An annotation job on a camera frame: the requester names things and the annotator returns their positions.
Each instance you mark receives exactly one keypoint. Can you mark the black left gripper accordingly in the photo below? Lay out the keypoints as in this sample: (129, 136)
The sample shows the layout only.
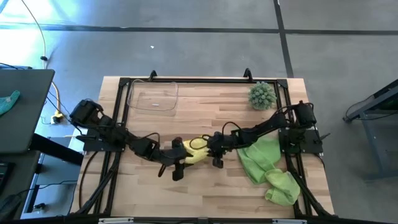
(171, 155)

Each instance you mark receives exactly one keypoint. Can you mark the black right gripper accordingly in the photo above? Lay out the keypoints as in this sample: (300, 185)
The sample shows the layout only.
(222, 147)

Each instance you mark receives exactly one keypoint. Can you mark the yellow microfiber towel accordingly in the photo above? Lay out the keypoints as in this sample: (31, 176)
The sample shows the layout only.
(197, 157)

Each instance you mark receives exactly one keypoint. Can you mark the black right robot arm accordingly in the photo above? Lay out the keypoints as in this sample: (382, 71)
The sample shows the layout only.
(264, 127)

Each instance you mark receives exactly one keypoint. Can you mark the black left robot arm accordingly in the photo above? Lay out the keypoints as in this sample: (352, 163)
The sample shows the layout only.
(115, 133)

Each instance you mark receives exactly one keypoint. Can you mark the clear plastic basket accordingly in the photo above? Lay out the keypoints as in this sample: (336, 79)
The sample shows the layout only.
(152, 93)

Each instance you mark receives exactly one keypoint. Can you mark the light green microfiber towel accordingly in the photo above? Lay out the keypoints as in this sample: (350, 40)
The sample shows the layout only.
(283, 189)

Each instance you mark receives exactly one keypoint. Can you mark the artificial potted plant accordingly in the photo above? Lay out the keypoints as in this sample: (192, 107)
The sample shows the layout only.
(262, 96)

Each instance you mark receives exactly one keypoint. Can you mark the black desk crossbar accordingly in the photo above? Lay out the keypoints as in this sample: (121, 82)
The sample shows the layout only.
(56, 149)

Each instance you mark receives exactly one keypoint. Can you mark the dark grey side desk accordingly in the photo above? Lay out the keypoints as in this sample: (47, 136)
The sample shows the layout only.
(25, 118)

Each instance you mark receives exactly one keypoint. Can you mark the black grey equipment stand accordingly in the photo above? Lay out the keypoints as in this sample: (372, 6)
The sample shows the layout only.
(373, 105)

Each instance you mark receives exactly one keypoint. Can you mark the teal cloth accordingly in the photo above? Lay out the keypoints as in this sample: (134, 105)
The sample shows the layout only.
(7, 102)

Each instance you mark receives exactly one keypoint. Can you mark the black aluminium table frame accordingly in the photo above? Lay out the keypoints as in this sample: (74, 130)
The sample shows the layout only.
(202, 80)

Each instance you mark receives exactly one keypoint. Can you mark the black frame clamp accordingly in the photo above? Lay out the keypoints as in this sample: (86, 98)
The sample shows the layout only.
(248, 74)
(153, 74)

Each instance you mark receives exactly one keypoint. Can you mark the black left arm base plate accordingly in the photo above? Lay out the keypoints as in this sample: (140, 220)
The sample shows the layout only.
(93, 144)

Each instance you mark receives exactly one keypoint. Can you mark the silver edge bracket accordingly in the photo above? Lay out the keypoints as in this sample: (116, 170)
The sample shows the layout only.
(289, 221)
(115, 220)

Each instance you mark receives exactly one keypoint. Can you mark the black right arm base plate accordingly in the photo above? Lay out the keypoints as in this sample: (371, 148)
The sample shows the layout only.
(311, 146)

